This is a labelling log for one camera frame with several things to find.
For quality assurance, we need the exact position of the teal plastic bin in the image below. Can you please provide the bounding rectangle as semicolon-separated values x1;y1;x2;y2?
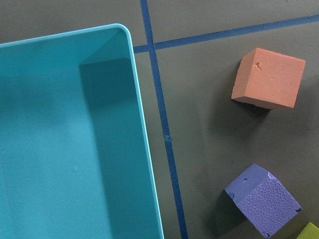
0;24;163;239

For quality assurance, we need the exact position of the orange foam block left side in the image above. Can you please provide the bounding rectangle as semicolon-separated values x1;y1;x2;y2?
231;48;306;110

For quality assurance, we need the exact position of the purple foam block left side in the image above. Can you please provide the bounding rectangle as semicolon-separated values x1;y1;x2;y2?
224;164;302;239

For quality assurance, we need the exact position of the yellow foam block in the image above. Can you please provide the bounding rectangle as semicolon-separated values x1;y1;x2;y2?
297;222;319;239

